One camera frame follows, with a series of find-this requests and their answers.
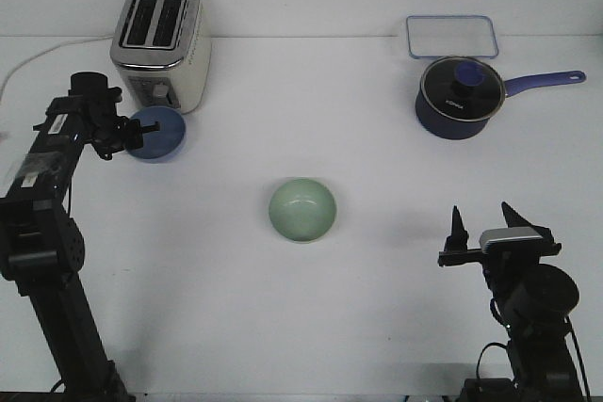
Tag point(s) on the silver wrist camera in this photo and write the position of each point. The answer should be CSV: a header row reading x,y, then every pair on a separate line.
x,y
490,239

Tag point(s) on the blue bowl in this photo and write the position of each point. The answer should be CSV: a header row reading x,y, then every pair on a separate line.
x,y
167,140

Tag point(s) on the clear container blue-rimmed lid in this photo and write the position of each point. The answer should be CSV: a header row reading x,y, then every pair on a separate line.
x,y
435,36

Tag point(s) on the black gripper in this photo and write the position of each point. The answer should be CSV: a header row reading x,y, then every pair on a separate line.
x,y
107,131
504,267

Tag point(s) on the blue saucepan with handle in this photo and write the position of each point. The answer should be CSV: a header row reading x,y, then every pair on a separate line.
x,y
448,128

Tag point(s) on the silver two-slot toaster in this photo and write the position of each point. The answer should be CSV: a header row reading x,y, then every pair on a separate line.
x,y
162,51

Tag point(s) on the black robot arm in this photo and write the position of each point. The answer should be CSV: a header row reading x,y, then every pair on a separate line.
x,y
43,250
532,302

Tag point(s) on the green bowl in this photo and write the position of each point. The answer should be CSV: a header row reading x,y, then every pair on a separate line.
x,y
302,210

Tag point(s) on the glass pot lid blue knob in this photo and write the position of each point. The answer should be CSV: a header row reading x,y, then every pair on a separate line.
x,y
462,88

